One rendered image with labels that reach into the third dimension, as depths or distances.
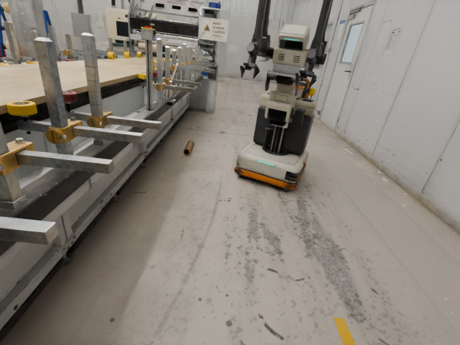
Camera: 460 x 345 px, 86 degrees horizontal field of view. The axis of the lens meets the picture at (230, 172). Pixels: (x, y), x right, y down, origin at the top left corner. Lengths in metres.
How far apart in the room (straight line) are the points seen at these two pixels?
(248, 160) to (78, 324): 1.73
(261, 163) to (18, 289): 1.85
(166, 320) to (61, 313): 0.47
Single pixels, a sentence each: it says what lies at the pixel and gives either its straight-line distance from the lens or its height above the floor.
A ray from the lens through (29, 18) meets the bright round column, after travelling 6.16.
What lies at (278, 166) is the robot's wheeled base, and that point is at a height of 0.25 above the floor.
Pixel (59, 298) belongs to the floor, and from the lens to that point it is 1.56.
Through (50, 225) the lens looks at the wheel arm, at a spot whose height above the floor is 0.82.
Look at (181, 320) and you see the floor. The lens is 1.36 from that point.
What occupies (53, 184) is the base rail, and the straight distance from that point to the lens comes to 0.98.
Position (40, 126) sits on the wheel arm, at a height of 0.83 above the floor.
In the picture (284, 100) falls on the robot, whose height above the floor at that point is 0.82.
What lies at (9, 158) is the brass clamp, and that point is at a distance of 0.84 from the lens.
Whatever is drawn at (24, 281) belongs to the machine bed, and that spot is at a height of 0.17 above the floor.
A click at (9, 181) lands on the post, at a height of 0.78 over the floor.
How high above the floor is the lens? 1.15
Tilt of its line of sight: 26 degrees down
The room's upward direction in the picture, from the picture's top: 7 degrees clockwise
